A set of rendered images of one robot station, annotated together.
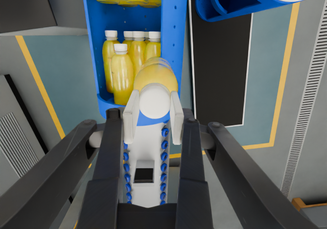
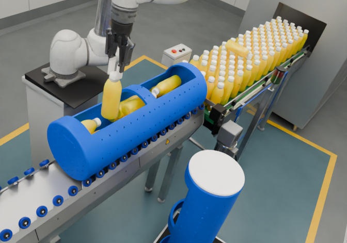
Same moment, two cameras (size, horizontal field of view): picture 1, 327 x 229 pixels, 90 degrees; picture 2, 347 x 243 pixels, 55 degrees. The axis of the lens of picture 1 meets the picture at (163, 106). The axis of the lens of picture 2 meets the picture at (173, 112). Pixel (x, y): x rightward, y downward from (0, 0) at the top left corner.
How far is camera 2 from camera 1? 1.28 m
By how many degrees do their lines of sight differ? 74
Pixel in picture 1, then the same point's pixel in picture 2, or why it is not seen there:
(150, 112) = (112, 74)
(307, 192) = not seen: outside the picture
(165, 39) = (123, 119)
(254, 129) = not seen: outside the picture
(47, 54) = not seen: outside the picture
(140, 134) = (15, 202)
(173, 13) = (135, 119)
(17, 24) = (59, 94)
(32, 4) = (76, 97)
